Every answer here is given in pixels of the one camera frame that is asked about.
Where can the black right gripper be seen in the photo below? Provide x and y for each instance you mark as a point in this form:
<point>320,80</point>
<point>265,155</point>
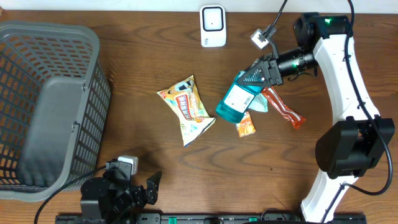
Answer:
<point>272,71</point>

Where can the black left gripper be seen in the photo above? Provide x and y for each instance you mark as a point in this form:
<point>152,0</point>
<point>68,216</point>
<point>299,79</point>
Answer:
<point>153,184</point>

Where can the red snack bar wrapper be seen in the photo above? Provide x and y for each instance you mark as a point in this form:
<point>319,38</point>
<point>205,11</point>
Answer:
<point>288,113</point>

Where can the teal wet wipes pack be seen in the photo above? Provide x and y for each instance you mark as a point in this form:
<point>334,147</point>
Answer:
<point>259,104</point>

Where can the teal mouthwash bottle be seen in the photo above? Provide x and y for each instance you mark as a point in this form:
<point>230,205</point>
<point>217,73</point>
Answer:
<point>237,100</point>

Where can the orange Kleenex tissue pack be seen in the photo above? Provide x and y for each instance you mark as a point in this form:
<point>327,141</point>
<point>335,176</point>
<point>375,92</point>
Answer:
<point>245,127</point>

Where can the yellow snack bag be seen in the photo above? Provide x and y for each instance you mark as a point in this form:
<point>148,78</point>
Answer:
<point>184,100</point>

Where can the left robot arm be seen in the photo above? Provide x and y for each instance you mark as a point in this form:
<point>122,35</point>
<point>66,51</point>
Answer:
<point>108,199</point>

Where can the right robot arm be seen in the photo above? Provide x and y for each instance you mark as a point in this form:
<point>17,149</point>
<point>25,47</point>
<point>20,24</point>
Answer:
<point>359,136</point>

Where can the white barcode scanner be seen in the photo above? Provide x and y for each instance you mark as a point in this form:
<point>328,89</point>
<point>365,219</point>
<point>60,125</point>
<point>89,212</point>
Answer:
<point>213,26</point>

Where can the dark grey plastic basket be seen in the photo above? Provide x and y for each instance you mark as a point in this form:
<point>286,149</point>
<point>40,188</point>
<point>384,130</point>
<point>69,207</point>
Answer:
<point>54,104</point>

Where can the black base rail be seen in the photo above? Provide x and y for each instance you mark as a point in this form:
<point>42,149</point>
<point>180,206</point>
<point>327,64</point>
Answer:
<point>156,218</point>

